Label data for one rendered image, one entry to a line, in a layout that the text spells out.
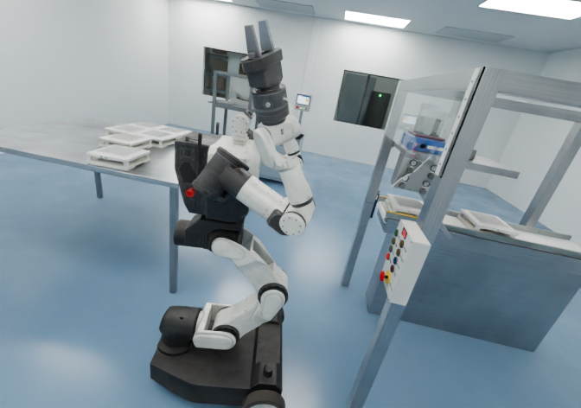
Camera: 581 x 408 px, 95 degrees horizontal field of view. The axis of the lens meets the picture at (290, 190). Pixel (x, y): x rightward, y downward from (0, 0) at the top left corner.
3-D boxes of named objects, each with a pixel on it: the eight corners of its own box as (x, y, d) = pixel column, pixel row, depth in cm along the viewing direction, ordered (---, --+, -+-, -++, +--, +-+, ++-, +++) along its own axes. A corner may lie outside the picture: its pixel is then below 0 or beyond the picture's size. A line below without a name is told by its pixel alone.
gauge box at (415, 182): (393, 188, 158) (404, 155, 151) (390, 181, 168) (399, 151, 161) (430, 194, 156) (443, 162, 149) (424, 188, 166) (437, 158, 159)
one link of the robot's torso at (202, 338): (191, 350, 130) (192, 330, 125) (202, 316, 148) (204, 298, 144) (233, 353, 132) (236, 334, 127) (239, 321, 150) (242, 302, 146)
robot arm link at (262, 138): (258, 129, 67) (278, 176, 71) (287, 116, 70) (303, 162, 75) (249, 130, 72) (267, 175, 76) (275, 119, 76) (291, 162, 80)
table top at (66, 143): (-55, 140, 164) (-57, 135, 163) (92, 121, 266) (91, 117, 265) (176, 188, 155) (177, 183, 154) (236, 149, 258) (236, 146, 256)
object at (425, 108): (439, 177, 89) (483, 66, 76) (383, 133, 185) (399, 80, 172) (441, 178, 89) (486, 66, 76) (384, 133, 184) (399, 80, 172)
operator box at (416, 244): (388, 302, 96) (412, 241, 86) (380, 272, 111) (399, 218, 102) (405, 306, 95) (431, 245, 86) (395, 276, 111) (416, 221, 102)
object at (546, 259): (383, 232, 172) (388, 219, 169) (376, 213, 199) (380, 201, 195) (596, 278, 163) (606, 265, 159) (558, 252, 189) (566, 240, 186)
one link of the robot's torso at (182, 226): (171, 251, 112) (172, 214, 106) (181, 235, 124) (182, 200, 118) (238, 259, 115) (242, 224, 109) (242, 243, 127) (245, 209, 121)
